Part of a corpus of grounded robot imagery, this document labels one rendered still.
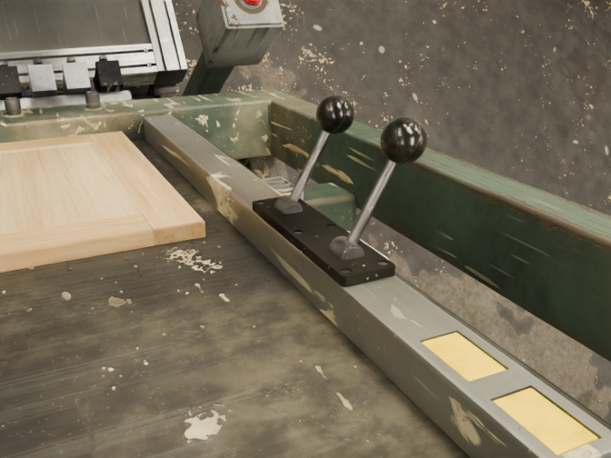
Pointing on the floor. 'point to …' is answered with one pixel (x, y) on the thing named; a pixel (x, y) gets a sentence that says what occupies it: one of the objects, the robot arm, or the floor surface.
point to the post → (206, 78)
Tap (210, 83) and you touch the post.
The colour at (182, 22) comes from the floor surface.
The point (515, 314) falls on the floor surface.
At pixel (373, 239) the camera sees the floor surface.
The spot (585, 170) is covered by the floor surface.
